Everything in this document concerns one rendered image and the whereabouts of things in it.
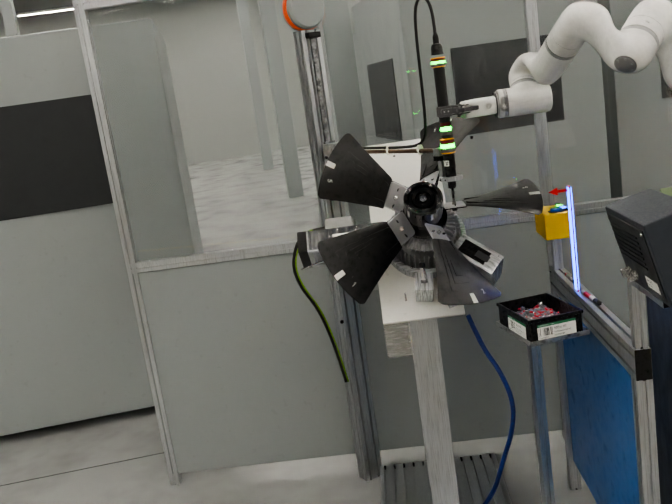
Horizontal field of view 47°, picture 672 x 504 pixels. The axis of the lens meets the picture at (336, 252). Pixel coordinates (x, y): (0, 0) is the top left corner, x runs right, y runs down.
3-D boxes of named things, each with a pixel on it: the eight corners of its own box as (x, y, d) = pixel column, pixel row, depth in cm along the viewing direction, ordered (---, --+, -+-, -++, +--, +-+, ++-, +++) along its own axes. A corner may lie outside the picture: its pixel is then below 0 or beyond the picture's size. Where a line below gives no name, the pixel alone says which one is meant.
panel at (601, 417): (573, 460, 286) (558, 289, 273) (574, 460, 286) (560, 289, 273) (653, 606, 206) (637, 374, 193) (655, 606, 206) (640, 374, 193)
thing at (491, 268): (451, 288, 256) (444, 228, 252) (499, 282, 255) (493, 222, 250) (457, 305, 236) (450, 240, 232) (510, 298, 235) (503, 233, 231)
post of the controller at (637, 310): (631, 345, 191) (626, 268, 187) (643, 344, 190) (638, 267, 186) (635, 349, 188) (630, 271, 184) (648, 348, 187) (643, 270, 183)
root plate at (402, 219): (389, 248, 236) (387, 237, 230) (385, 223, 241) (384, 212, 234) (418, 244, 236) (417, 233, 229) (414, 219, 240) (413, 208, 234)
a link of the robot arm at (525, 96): (504, 80, 228) (510, 107, 224) (549, 74, 227) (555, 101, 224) (501, 96, 236) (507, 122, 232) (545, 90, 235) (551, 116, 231)
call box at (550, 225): (536, 236, 276) (533, 206, 273) (564, 232, 275) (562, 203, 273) (546, 245, 260) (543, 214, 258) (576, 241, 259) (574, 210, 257)
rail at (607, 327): (550, 287, 277) (549, 265, 275) (562, 285, 277) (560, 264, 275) (636, 381, 189) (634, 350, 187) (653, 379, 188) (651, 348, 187)
